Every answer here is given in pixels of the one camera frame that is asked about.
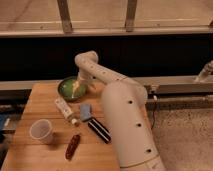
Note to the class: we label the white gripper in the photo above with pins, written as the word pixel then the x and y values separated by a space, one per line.
pixel 84 78

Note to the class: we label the green ceramic bowl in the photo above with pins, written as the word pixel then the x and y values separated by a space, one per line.
pixel 65 89

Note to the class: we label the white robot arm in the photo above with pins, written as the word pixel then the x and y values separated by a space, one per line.
pixel 123 102

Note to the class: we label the blue sponge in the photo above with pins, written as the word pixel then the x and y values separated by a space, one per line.
pixel 85 112

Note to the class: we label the white tube bottle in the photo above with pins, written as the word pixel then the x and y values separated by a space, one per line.
pixel 66 111

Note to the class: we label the black striped box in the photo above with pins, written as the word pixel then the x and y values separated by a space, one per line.
pixel 100 130

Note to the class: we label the white plastic cup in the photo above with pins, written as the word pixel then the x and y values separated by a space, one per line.
pixel 42 131

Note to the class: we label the red snack packet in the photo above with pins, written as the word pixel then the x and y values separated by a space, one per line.
pixel 72 146

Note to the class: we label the left metal post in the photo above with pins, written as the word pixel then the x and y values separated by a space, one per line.
pixel 65 16

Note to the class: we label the metal post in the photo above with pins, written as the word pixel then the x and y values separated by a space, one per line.
pixel 65 16
pixel 130 15

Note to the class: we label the right metal post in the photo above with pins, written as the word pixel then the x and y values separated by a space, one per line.
pixel 130 15

